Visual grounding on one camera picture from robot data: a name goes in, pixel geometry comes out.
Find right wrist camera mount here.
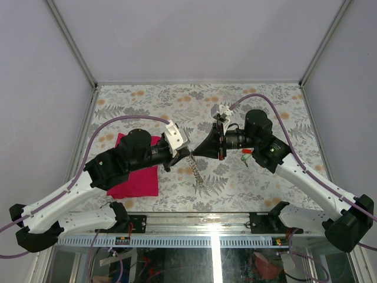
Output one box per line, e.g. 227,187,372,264
211,104,233,132

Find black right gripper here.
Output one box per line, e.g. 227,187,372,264
193,120,259,161

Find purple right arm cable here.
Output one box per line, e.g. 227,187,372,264
229,93,377,251

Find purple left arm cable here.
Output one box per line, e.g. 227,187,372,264
0,115,171,259

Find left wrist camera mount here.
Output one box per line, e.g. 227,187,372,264
163,120,190,157

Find green tag key set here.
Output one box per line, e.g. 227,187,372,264
240,156,249,167

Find aluminium frame posts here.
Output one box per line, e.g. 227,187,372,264
44,0,354,89

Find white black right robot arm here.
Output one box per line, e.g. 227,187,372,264
193,110,374,252

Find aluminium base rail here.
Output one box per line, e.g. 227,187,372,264
44,211,325,235

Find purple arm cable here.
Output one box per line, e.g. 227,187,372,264
0,115,171,259
229,93,377,251

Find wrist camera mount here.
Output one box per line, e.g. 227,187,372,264
163,120,190,157
211,104,233,132

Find floral tablecloth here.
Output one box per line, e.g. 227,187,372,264
87,83,326,212

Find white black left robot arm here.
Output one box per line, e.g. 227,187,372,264
9,128,190,253

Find pink folded cloth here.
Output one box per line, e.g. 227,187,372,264
106,132,161,200

